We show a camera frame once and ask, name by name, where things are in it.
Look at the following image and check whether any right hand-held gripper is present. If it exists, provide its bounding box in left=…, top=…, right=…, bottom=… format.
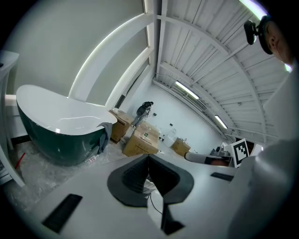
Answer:
left=184, top=138, right=250, bottom=169

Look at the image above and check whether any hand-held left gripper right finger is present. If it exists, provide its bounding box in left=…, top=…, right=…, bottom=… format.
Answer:
left=148, top=154, right=195, bottom=205

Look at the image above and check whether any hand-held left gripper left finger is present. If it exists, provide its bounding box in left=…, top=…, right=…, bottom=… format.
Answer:
left=107, top=154, right=150, bottom=208

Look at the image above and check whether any white basket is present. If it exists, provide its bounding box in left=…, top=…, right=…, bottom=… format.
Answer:
left=142, top=175, right=157, bottom=195

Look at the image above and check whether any grey cloth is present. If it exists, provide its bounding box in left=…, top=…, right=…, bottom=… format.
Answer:
left=96, top=121, right=114, bottom=155

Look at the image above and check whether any dark green white bathtub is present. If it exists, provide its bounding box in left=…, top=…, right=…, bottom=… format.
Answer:
left=15, top=84, right=118, bottom=167

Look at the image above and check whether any small cardboard box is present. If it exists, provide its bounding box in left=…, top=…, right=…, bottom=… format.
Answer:
left=171, top=137, right=191, bottom=157

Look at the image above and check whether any long ceiling light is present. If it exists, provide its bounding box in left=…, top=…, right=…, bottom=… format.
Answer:
left=214, top=114, right=228, bottom=130
left=174, top=80, right=200, bottom=100

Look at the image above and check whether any large cardboard box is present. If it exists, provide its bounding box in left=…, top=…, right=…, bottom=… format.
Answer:
left=121, top=121, right=160, bottom=158

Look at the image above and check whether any cardboard box with white sink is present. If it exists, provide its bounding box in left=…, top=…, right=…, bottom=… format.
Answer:
left=109, top=109, right=135, bottom=144

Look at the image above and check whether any person's white clothing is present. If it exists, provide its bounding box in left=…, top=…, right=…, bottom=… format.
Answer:
left=228, top=61, right=299, bottom=239

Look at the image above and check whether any clear plastic floor sheet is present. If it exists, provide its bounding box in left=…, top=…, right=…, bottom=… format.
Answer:
left=4, top=139, right=131, bottom=212

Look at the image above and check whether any red stick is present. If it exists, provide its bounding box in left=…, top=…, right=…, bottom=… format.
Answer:
left=14, top=152, right=26, bottom=169

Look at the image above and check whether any white cabinet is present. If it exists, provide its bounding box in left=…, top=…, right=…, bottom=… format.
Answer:
left=0, top=49, right=26, bottom=188

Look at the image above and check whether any person's head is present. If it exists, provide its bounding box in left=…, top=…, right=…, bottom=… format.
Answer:
left=258, top=14, right=295, bottom=66

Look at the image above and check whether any black cable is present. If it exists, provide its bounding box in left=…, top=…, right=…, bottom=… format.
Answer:
left=149, top=192, right=164, bottom=216

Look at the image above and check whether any black head camera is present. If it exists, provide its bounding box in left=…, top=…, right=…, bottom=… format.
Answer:
left=243, top=20, right=261, bottom=46

